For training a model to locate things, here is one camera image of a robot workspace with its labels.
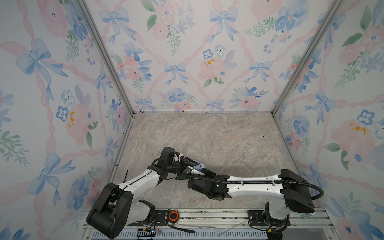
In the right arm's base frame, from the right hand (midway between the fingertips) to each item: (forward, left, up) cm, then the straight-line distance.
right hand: (202, 171), depth 80 cm
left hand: (+2, +2, +2) cm, 4 cm away
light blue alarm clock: (+2, +2, +1) cm, 3 cm away
